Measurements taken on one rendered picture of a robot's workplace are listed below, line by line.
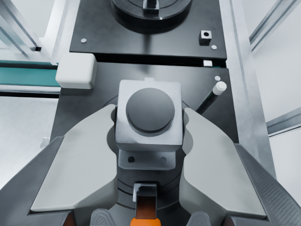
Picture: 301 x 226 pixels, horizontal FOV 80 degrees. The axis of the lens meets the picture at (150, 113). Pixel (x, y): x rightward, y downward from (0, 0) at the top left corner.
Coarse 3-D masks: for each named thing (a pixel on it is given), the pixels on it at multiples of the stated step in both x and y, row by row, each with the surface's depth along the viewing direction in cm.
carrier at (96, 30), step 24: (96, 0) 30; (120, 0) 28; (144, 0) 27; (168, 0) 28; (192, 0) 29; (216, 0) 32; (96, 24) 29; (120, 24) 29; (144, 24) 28; (168, 24) 29; (192, 24) 30; (216, 24) 30; (72, 48) 27; (96, 48) 27; (120, 48) 27; (144, 48) 28; (168, 48) 28; (192, 48) 28; (216, 48) 28
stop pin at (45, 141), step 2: (42, 138) 23; (44, 138) 23; (46, 138) 23; (48, 138) 23; (42, 140) 23; (44, 140) 23; (46, 140) 23; (48, 140) 23; (42, 142) 23; (44, 142) 23; (46, 142) 23; (48, 142) 23; (40, 144) 22; (42, 144) 22; (44, 144) 22; (46, 144) 22; (40, 146) 22; (42, 146) 22; (44, 146) 22; (42, 148) 23
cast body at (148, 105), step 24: (120, 96) 12; (144, 96) 11; (168, 96) 11; (120, 120) 12; (144, 120) 11; (168, 120) 11; (120, 144) 11; (144, 144) 11; (168, 144) 11; (144, 168) 14; (168, 168) 14
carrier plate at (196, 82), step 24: (96, 72) 26; (120, 72) 26; (144, 72) 26; (168, 72) 26; (192, 72) 26; (216, 72) 27; (72, 96) 24; (96, 96) 24; (192, 96) 25; (72, 120) 23; (216, 120) 24; (120, 216) 20; (168, 216) 20
